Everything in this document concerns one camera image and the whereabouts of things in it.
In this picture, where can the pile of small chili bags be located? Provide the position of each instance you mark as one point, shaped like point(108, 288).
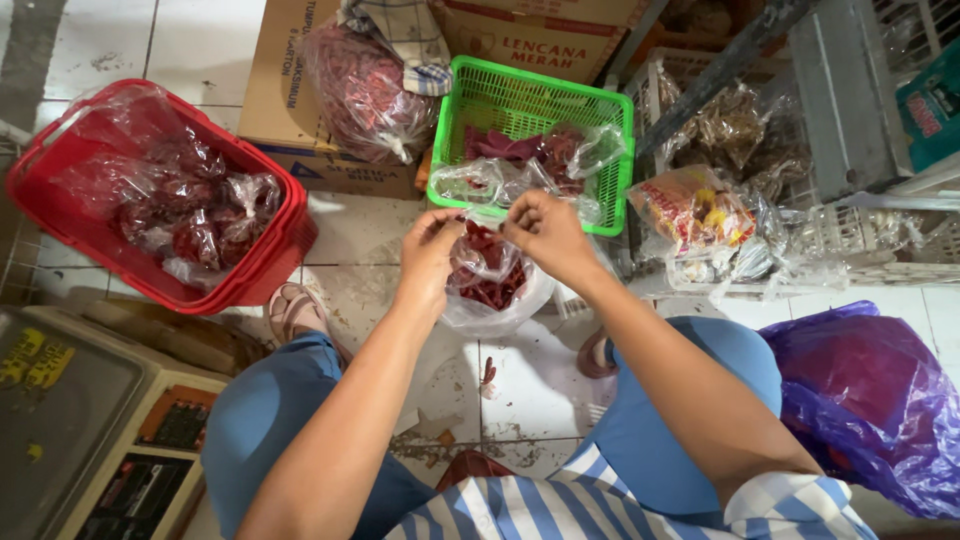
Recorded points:
point(199, 225)

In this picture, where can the person's sandal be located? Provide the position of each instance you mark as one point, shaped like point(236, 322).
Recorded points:
point(296, 311)
point(592, 356)

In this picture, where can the clear bag with red chilies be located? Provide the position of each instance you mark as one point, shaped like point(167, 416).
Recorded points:
point(547, 150)

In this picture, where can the brown cardboard box red print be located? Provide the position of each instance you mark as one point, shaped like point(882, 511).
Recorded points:
point(540, 41)

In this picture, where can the person's left sandal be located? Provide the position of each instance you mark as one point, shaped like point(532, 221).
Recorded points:
point(296, 311)

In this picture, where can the bags of brown dried spices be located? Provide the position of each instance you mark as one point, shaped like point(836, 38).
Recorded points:
point(739, 127)

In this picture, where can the flat clear plastic bag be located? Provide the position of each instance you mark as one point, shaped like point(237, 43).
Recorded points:
point(469, 184)

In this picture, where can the purple plastic bag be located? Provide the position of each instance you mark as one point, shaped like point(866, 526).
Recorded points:
point(870, 405)

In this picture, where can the person's right hand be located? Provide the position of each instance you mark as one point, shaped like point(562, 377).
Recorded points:
point(559, 232)

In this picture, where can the grey metal rack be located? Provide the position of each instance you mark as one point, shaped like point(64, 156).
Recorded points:
point(840, 97)

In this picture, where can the white plastic crate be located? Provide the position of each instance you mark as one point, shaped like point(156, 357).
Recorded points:
point(847, 232)

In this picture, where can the checkered cloth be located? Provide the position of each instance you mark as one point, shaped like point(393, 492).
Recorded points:
point(412, 37)

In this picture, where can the large bag of dried chilies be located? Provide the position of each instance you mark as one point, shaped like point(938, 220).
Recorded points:
point(367, 97)

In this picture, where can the brown stool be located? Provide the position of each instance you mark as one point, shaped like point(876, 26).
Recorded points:
point(472, 466)

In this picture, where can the large crumpled clear plastic bag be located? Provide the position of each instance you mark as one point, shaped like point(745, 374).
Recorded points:
point(120, 150)

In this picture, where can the person's left leg blue trousers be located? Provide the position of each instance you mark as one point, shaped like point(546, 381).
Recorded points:
point(259, 420)

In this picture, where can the blue white striped shirt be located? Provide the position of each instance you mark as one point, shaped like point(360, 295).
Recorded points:
point(570, 506)

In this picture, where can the weighing scale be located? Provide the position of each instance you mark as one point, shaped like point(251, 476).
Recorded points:
point(67, 420)

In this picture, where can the person's leg blue trousers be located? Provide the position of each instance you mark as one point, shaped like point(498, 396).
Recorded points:
point(259, 420)
point(720, 360)

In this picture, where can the person's right leg blue trousers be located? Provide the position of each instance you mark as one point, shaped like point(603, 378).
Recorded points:
point(720, 360)

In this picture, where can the person's left hand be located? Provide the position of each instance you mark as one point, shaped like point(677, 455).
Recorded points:
point(424, 259)

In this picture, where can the green plastic basket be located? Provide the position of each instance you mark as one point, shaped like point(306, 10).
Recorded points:
point(517, 97)

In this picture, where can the brown cardboard box blue print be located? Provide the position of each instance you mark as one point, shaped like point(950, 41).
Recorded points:
point(281, 90)

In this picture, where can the loose dried red chili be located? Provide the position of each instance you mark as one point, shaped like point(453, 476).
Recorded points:
point(488, 371)

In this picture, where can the brown cardboard piece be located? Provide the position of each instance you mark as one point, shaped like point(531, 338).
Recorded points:
point(180, 337)

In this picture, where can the red plastic basket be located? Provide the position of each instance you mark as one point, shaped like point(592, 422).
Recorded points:
point(262, 266)

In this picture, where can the person's right sandal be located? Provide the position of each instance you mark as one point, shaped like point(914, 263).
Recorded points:
point(592, 356)

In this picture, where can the orange yellow snack packet bag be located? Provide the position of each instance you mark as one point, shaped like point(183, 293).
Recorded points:
point(694, 210)

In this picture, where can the person's right fingers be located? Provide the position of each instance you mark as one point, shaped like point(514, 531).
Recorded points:
point(523, 216)

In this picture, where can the clear bag of dried chilies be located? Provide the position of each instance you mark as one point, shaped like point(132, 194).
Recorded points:
point(491, 289)

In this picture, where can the green packet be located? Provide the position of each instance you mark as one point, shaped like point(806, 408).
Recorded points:
point(934, 109)

